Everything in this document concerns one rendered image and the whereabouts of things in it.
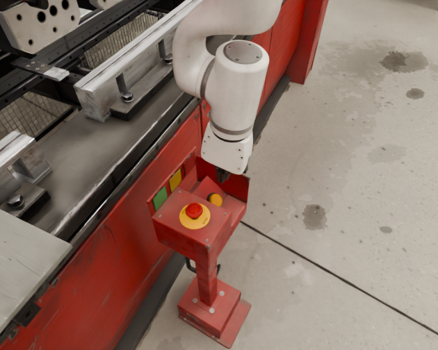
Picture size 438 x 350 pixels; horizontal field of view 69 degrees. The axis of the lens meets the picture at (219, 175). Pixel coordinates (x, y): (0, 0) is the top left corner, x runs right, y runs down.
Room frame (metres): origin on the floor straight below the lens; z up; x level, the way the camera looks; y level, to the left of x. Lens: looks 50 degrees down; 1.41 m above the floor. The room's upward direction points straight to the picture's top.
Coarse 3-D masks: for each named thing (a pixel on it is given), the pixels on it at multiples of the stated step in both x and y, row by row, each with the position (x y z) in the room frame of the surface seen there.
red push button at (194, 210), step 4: (192, 204) 0.42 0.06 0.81; (196, 204) 0.42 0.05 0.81; (188, 208) 0.41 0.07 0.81; (192, 208) 0.41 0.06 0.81; (196, 208) 0.41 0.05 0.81; (200, 208) 0.41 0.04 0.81; (188, 212) 0.40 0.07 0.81; (192, 212) 0.40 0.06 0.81; (196, 212) 0.40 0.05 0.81; (200, 212) 0.40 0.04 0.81; (188, 216) 0.40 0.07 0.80; (192, 216) 0.39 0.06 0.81; (196, 216) 0.39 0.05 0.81
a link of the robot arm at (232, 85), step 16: (224, 48) 0.47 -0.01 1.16; (240, 48) 0.47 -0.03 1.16; (256, 48) 0.48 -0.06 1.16; (224, 64) 0.44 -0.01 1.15; (240, 64) 0.43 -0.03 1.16; (256, 64) 0.44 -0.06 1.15; (208, 80) 0.46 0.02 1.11; (224, 80) 0.43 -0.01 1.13; (240, 80) 0.42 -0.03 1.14; (256, 80) 0.43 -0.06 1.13; (208, 96) 0.45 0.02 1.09; (224, 96) 0.43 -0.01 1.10; (240, 96) 0.43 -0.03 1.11; (256, 96) 0.44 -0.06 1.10; (224, 112) 0.43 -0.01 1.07; (240, 112) 0.43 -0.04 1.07; (256, 112) 0.45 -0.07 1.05; (224, 128) 0.43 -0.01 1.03; (240, 128) 0.43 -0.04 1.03
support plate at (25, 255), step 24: (0, 216) 0.27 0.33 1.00; (0, 240) 0.23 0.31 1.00; (24, 240) 0.23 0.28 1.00; (48, 240) 0.23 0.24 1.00; (0, 264) 0.19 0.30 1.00; (24, 264) 0.19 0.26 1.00; (48, 264) 0.19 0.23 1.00; (0, 288) 0.16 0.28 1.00; (24, 288) 0.16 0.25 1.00; (0, 312) 0.13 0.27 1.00
